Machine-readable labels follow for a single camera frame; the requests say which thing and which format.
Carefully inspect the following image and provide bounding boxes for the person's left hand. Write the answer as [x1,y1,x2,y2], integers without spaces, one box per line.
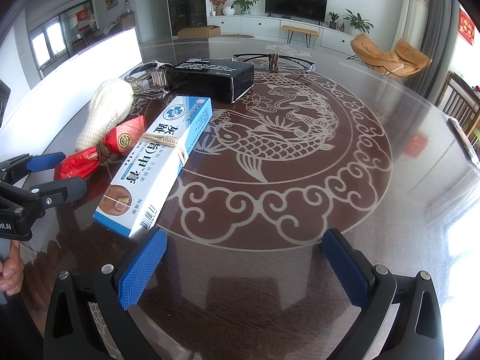
[0,241,24,296]

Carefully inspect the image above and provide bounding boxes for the red packet bundle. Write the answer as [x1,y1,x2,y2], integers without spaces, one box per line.
[54,115,146,180]

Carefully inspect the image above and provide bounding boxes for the white storage box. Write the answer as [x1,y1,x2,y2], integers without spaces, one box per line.
[1,28,142,160]

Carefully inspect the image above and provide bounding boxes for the blue white medicine box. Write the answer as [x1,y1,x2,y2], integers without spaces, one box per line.
[94,96,212,241]

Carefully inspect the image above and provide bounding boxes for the cream mesh pouch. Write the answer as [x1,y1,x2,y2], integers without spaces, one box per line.
[75,78,134,152]

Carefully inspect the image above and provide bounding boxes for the silver hair claw clip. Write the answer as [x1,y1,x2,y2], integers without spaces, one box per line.
[124,59,173,99]

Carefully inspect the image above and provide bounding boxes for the black rectangular box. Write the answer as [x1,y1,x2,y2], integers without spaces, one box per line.
[165,58,255,104]

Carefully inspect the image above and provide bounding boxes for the cardboard box on floor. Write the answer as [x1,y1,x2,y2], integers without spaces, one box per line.
[177,25,221,39]

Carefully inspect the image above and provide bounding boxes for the wooden dining chair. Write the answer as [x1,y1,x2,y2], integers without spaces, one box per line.
[437,72,479,146]

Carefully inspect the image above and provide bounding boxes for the red flower vase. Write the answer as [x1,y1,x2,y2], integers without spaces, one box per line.
[209,0,228,16]

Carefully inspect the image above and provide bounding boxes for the green potted plant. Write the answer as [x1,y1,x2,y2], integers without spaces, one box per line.
[232,0,259,15]

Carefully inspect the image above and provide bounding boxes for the orange lounge chair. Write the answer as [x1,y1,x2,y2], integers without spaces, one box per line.
[350,33,432,78]

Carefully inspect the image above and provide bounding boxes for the wooden bench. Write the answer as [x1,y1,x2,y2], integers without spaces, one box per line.
[281,25,320,48]

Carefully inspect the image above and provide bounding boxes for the black television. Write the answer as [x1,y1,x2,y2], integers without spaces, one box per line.
[265,0,328,22]

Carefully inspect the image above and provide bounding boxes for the white tv cabinet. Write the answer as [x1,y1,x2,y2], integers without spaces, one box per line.
[208,15,354,51]

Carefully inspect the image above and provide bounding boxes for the leafy plant on cabinet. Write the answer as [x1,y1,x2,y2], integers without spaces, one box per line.
[343,8,374,34]

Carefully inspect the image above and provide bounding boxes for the black frame eyeglasses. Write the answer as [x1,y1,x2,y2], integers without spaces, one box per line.
[231,53,316,74]

